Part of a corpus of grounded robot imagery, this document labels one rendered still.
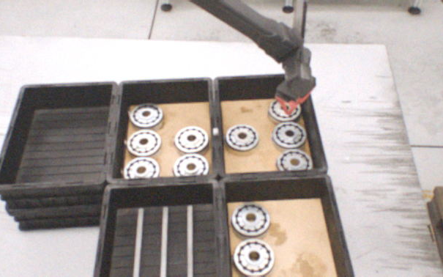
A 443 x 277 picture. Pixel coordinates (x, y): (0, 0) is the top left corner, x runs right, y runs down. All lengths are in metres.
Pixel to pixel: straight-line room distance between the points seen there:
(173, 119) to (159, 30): 1.78
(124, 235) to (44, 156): 0.39
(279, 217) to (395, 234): 0.37
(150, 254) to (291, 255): 0.36
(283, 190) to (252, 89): 0.40
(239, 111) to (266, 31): 0.49
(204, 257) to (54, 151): 0.59
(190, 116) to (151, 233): 0.43
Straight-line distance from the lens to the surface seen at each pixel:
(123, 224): 1.39
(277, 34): 1.20
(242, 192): 1.35
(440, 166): 2.71
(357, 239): 1.53
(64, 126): 1.66
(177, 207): 1.39
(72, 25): 3.50
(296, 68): 1.22
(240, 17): 1.13
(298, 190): 1.37
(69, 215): 1.52
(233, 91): 1.61
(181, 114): 1.61
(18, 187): 1.42
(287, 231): 1.35
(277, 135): 1.51
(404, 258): 1.53
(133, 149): 1.50
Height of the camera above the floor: 2.00
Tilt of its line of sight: 50 degrees down
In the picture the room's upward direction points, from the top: 1 degrees counter-clockwise
